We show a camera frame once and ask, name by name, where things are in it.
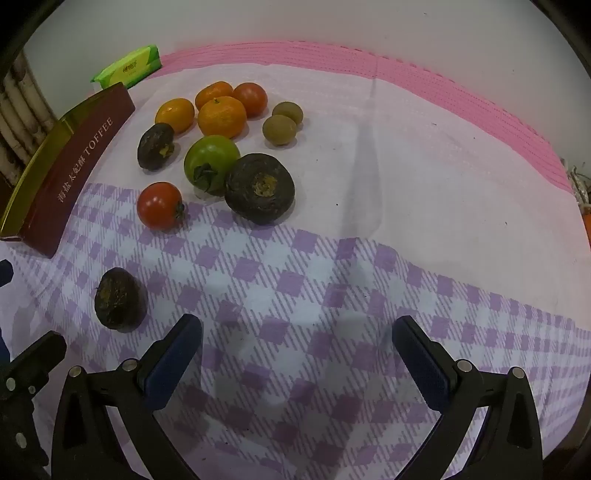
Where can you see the olive green round fruit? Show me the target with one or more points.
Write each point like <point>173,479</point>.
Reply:
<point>287,113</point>
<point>279,129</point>

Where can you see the red tomato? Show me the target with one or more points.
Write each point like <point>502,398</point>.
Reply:
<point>159,206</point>

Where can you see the green tomato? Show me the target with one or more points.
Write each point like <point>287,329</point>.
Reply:
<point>212,154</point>

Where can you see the orange object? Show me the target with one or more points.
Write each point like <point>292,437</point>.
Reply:
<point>586,221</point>

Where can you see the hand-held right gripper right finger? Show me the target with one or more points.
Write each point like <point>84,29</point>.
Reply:
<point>422,360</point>

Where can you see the orange-red tomato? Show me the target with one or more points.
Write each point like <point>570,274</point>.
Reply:
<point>250,98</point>

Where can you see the large dark purple round fruit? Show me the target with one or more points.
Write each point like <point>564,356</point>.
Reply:
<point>259,188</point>

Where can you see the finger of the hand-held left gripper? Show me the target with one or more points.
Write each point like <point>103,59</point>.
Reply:
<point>4,273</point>
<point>39,355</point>

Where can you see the pale crumpled object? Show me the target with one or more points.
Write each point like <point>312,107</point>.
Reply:
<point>577,184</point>

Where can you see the maroon and gold tin box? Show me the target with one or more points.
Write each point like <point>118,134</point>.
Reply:
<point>78,157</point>

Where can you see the pink white purple checkered cloth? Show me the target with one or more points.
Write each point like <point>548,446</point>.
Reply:
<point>415,184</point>

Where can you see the small orange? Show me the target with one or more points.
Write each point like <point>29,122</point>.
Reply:
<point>175,115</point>
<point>213,91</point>

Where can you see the green tissue pack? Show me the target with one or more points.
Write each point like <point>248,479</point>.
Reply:
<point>129,67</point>

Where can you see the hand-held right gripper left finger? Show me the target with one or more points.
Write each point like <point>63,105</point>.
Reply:
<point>173,360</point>

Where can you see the small dark purple round fruit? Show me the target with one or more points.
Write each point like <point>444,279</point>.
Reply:
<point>156,146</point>

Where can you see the large orange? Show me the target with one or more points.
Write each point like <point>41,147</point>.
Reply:
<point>222,118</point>

